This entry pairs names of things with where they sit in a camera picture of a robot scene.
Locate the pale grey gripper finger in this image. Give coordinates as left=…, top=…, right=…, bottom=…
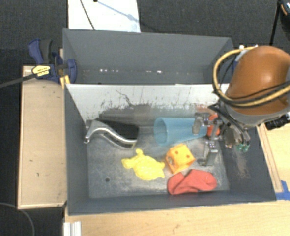
left=192, top=114, right=211, bottom=135
left=198, top=141, right=219, bottom=167

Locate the blue plastic cup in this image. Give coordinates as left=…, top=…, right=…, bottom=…
left=153, top=117, right=209, bottom=147

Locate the orange cube with red dots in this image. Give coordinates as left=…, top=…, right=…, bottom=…
left=165, top=143, right=196, bottom=175

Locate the red cloth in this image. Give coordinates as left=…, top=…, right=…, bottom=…
left=167, top=169, right=218, bottom=196

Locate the yellow toy animal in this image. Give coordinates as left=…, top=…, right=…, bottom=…
left=121, top=148, right=166, bottom=181

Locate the black and silver hand tool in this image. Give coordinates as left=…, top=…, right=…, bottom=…
left=83, top=118, right=140, bottom=149

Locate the grey metal bin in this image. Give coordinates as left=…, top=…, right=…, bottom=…
left=62, top=28, right=277, bottom=216

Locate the pale wood board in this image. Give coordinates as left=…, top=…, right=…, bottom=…
left=17, top=65, right=68, bottom=210

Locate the black cylinder on white bracket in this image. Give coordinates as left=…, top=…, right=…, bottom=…
left=265, top=111, right=290, bottom=130

